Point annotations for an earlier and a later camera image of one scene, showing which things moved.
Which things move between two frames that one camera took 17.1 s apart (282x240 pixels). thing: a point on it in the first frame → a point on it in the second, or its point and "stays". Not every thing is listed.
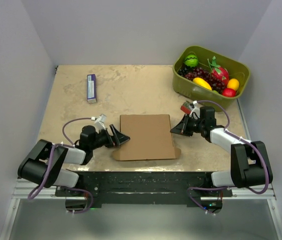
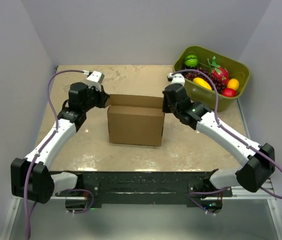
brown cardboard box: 151,138 → 134,119
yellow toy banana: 202,83 stays
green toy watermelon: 191,60 stays
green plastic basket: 201,74 stays
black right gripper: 181,129 → 165,108
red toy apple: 228,92 stays
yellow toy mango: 233,83 stays
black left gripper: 119,137 → 102,95
